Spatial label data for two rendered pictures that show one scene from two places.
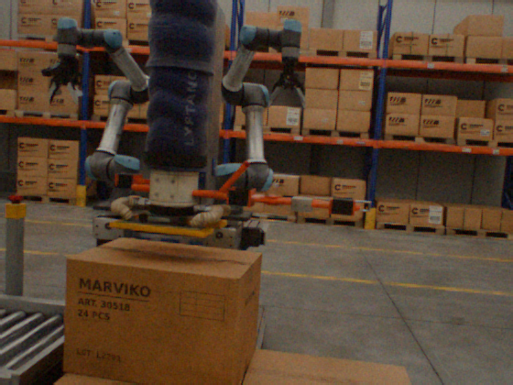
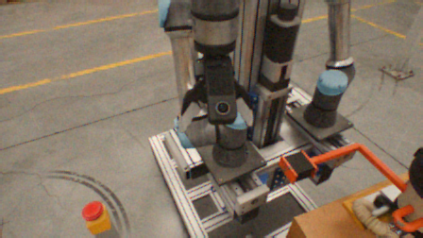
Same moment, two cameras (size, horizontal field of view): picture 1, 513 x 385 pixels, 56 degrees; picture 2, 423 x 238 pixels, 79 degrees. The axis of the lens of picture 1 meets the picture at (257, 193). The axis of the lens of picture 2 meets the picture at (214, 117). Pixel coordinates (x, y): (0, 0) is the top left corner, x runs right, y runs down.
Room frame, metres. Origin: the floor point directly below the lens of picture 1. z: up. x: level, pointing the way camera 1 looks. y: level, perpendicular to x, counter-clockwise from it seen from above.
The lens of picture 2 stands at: (1.73, 1.06, 1.87)
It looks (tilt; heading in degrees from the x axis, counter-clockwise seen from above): 42 degrees down; 328
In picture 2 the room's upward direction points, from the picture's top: straight up
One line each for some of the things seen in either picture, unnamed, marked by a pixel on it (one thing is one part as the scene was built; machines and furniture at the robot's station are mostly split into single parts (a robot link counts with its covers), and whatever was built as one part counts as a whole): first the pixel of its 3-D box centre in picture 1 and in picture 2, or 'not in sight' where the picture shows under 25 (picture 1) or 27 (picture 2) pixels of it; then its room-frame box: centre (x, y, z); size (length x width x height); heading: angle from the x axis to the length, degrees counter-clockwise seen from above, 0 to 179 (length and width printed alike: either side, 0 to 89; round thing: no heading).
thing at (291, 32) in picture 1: (291, 35); not in sight; (2.03, -0.09, 1.82); 0.09 x 0.08 x 0.11; 22
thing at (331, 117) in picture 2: (227, 202); (322, 109); (2.25, 0.14, 1.09); 0.15 x 0.15 x 0.10
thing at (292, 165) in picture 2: (129, 180); (297, 166); (2.03, 0.55, 1.18); 0.09 x 0.08 x 0.05; 169
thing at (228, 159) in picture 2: (125, 193); (230, 145); (2.29, 0.63, 1.09); 0.15 x 0.15 x 0.10
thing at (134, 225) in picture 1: (161, 223); not in sight; (1.63, 0.32, 1.07); 0.34 x 0.10 x 0.05; 79
